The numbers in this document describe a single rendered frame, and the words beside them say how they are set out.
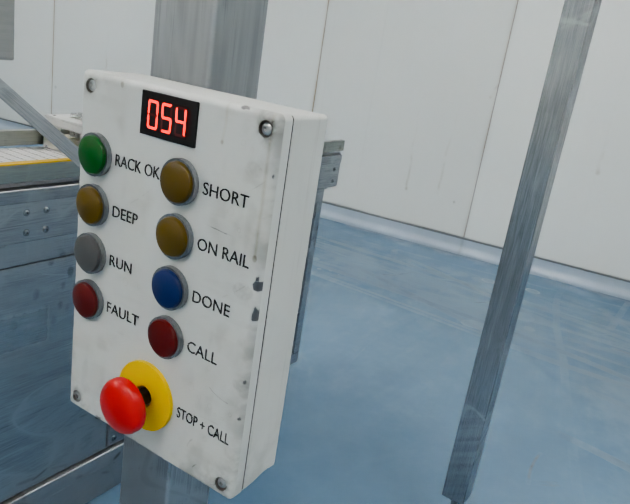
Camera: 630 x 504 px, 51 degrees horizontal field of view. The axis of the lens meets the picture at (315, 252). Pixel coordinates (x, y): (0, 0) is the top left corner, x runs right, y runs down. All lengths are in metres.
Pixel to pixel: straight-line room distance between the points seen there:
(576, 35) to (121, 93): 1.17
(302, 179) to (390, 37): 3.98
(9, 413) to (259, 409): 1.08
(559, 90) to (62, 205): 1.02
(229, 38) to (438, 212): 3.87
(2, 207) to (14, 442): 0.53
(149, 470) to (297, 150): 0.34
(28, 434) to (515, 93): 3.34
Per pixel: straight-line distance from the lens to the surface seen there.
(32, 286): 1.40
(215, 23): 0.49
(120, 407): 0.47
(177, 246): 0.43
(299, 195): 0.41
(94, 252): 0.49
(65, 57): 5.87
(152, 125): 0.44
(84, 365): 0.54
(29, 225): 1.29
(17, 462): 1.58
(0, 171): 1.23
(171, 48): 0.51
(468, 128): 4.23
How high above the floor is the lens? 1.14
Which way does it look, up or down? 18 degrees down
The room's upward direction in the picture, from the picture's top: 9 degrees clockwise
